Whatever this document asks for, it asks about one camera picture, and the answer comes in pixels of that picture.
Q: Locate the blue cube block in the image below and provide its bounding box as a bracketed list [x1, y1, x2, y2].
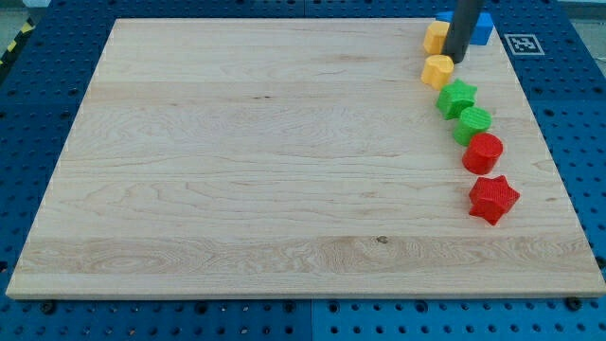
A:
[435, 11, 493, 45]

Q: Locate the light wooden board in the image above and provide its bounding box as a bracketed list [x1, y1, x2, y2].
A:
[7, 19, 605, 300]

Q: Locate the green star block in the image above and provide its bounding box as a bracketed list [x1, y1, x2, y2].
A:
[436, 79, 477, 120]

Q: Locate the green cylinder block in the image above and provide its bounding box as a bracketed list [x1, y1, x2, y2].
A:
[453, 107, 492, 147]

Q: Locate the red cylinder block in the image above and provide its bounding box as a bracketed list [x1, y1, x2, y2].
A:
[462, 133, 504, 175]

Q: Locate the yellow block upper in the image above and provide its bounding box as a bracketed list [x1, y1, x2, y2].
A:
[422, 21, 450, 55]

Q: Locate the red star block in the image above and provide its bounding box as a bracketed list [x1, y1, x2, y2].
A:
[469, 175, 521, 225]

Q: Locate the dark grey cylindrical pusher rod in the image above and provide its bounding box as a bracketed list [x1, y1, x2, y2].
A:
[441, 0, 484, 64]

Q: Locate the white fiducial marker tag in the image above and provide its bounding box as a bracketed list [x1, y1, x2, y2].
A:
[505, 33, 544, 56]

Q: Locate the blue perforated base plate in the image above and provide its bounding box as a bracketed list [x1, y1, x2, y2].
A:
[1, 1, 605, 340]

